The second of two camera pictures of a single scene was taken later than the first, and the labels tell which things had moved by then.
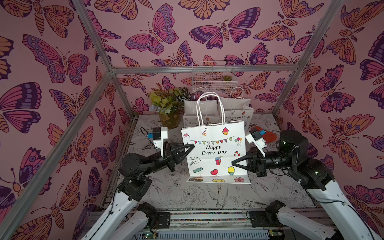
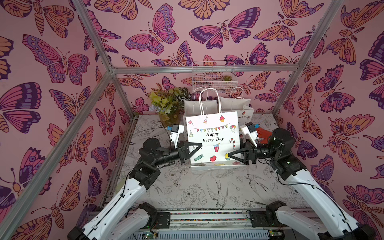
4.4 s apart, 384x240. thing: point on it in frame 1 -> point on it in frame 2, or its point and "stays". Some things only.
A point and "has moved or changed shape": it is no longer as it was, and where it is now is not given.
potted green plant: (169, 105) stays
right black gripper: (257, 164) -> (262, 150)
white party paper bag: (215, 147) has moved or changed shape
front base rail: (226, 224) stays
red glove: (269, 136) stays
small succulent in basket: (227, 78) stays
